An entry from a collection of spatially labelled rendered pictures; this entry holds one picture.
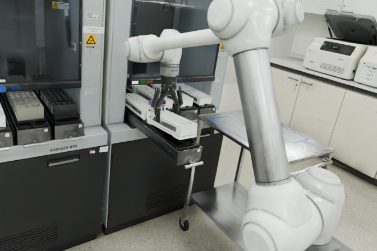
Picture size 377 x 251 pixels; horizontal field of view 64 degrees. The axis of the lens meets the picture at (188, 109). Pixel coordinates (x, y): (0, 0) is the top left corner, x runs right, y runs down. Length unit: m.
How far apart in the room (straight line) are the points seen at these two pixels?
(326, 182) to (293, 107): 2.77
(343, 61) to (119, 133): 2.47
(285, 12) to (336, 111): 2.58
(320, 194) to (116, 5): 1.19
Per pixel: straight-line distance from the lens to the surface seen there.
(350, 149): 3.48
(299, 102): 3.70
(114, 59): 1.60
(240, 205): 2.00
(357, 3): 3.76
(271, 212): 0.86
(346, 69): 3.42
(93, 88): 1.60
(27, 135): 1.51
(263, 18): 0.88
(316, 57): 3.59
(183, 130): 1.33
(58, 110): 1.57
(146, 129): 1.54
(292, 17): 0.98
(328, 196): 1.01
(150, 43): 1.25
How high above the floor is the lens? 1.42
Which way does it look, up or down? 19 degrees down
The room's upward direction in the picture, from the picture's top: 8 degrees clockwise
